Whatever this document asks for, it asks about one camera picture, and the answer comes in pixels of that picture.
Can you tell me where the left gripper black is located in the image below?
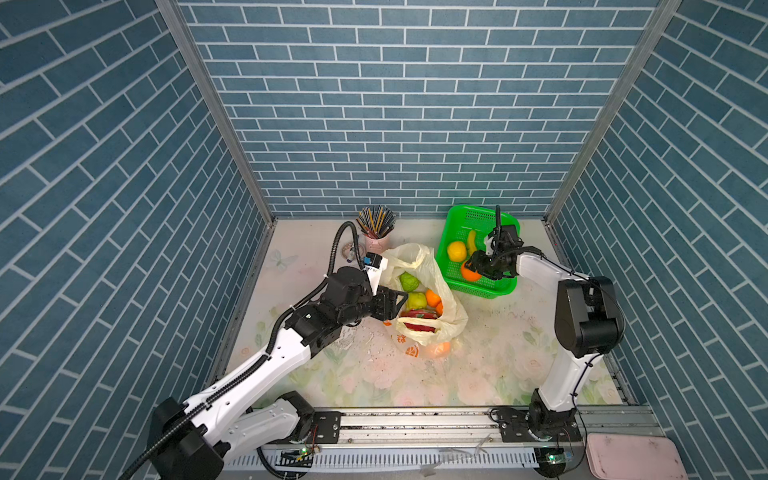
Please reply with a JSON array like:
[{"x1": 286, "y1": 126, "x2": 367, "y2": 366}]
[{"x1": 337, "y1": 282, "x2": 410, "y2": 328}]

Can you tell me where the orange fruit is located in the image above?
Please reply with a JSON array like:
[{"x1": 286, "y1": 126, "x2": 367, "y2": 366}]
[
  {"x1": 460, "y1": 264, "x2": 482, "y2": 282},
  {"x1": 425, "y1": 289, "x2": 442, "y2": 309}
]

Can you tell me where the yellow printed plastic bag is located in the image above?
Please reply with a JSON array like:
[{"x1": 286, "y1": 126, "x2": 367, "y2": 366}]
[{"x1": 381, "y1": 243, "x2": 469, "y2": 358}]

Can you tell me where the yellow apple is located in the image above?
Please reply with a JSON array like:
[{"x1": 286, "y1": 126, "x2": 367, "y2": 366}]
[{"x1": 446, "y1": 241, "x2": 468, "y2": 263}]

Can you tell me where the green pear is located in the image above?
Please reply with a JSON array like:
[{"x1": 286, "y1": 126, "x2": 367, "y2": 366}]
[{"x1": 405, "y1": 292, "x2": 429, "y2": 311}]

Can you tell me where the red dragon fruit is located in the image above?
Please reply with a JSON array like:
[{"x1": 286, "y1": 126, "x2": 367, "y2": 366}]
[{"x1": 399, "y1": 309, "x2": 440, "y2": 333}]

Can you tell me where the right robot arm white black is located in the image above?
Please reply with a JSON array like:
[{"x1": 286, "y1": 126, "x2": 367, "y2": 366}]
[{"x1": 465, "y1": 224, "x2": 626, "y2": 440}]

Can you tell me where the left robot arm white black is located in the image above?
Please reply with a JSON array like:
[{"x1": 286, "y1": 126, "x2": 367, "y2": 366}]
[{"x1": 122, "y1": 267, "x2": 408, "y2": 479}]

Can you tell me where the dark green wrinkled fruit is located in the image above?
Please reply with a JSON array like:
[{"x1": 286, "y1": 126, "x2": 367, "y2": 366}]
[{"x1": 399, "y1": 272, "x2": 421, "y2": 293}]

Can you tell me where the yellow banana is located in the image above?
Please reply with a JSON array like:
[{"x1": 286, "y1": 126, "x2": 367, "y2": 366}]
[{"x1": 467, "y1": 230, "x2": 477, "y2": 257}]

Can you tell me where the green plastic basket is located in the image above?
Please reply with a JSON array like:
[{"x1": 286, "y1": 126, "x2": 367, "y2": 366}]
[{"x1": 434, "y1": 204, "x2": 522, "y2": 300}]

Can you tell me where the pink pencil cup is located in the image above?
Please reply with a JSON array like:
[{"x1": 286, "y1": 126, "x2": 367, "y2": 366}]
[{"x1": 364, "y1": 234, "x2": 391, "y2": 254}]

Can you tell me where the bundle of coloured pencils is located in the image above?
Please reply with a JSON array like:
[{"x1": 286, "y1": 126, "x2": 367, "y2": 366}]
[{"x1": 356, "y1": 205, "x2": 396, "y2": 240}]

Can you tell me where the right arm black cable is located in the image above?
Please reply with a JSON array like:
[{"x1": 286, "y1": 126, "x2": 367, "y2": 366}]
[{"x1": 491, "y1": 205, "x2": 607, "y2": 421}]

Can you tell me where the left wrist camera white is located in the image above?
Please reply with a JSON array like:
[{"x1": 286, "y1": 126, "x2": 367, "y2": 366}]
[{"x1": 363, "y1": 252, "x2": 388, "y2": 295}]

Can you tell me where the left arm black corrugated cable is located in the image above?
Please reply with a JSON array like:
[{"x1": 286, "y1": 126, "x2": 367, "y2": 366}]
[{"x1": 116, "y1": 220, "x2": 368, "y2": 480}]

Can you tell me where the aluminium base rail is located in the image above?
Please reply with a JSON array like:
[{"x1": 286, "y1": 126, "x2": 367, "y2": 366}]
[{"x1": 155, "y1": 406, "x2": 661, "y2": 475}]

